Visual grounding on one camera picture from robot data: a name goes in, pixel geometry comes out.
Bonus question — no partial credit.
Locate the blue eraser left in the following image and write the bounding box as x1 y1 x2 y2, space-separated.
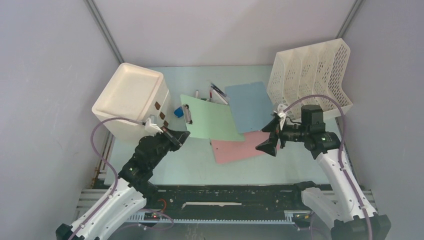
173 106 184 118

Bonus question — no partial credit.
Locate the white chalk stick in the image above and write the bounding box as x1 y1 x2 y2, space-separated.
212 89 229 106

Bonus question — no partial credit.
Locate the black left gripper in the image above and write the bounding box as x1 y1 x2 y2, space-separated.
148 125 190 169

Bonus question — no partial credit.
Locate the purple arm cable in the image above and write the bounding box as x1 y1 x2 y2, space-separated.
66 117 150 240
283 94 374 240

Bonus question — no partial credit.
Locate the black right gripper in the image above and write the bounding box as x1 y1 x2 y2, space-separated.
255 117 308 157

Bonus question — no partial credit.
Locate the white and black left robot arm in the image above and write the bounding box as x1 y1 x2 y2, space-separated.
55 126 190 240

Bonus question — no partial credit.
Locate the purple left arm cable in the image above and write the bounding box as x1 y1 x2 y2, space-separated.
66 117 150 240

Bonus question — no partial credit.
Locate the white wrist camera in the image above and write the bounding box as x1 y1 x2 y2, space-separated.
273 103 288 131
144 115 163 134

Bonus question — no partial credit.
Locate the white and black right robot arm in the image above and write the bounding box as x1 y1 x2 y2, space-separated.
256 104 392 240

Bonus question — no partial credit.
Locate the blue clipboard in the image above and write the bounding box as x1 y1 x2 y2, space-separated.
225 81 274 134

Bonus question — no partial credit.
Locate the pink clipboard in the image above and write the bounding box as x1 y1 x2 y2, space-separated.
211 131 269 164

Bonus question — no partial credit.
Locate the green clipboard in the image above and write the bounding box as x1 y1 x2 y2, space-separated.
180 94 245 142

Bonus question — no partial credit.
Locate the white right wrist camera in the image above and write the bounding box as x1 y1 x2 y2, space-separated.
273 103 288 131

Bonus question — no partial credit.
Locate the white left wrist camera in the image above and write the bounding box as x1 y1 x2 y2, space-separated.
144 115 163 134

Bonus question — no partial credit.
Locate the white perforated file organizer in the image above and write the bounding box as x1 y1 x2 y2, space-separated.
266 38 353 120

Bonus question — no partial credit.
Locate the white drawer cabinet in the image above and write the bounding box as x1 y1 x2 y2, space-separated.
91 63 173 143

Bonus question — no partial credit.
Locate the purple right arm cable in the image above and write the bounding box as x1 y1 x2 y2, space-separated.
283 94 374 240

